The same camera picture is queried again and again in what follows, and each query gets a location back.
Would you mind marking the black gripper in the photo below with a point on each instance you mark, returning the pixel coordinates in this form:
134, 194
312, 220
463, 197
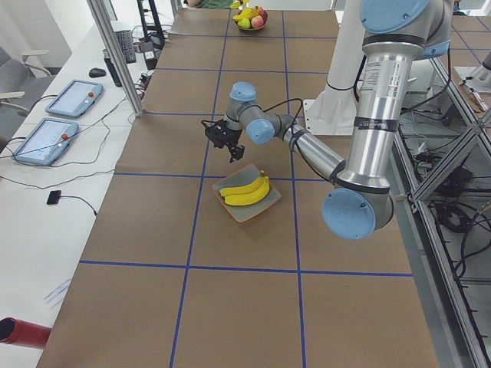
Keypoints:
232, 139

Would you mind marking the yellow banana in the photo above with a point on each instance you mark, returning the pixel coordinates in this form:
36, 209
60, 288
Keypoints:
250, 198
246, 13
240, 190
236, 4

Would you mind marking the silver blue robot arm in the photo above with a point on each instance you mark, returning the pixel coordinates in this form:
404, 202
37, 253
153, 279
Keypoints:
356, 116

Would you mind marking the grey square plate orange rim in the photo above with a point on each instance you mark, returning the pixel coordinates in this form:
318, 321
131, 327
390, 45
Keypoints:
240, 178

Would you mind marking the woven wicker fruit basket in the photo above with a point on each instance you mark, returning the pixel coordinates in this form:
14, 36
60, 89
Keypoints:
266, 18

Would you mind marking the green apple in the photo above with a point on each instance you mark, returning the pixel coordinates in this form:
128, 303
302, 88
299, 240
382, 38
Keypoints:
244, 23

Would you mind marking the red apple lower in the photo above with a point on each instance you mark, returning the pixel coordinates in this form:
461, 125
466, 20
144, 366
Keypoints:
257, 22

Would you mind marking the red apple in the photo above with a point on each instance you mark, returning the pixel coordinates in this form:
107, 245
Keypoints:
261, 11
257, 22

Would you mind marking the red apple upper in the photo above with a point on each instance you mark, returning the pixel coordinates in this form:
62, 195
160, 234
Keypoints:
261, 11

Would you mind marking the black keyboard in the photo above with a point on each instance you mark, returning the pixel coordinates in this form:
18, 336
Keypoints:
125, 40

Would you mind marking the black computer mouse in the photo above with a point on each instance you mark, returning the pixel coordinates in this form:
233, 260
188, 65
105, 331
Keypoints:
96, 72

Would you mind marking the blue teach pendant far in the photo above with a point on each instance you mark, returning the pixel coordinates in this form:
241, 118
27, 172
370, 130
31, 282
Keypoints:
75, 99

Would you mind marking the blue teach pendant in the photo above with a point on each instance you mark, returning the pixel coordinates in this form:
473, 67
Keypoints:
75, 99
46, 142

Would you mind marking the black small puck device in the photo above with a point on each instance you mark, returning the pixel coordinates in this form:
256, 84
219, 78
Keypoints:
54, 197

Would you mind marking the blue teach pendant near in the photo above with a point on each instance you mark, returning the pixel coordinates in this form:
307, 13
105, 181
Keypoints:
46, 142

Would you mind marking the red cylinder tube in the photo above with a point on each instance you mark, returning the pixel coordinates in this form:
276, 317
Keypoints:
24, 334

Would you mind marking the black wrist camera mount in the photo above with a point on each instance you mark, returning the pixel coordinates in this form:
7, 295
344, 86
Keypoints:
216, 132

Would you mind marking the aluminium frame post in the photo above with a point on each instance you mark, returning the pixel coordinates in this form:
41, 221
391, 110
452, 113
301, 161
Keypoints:
103, 23

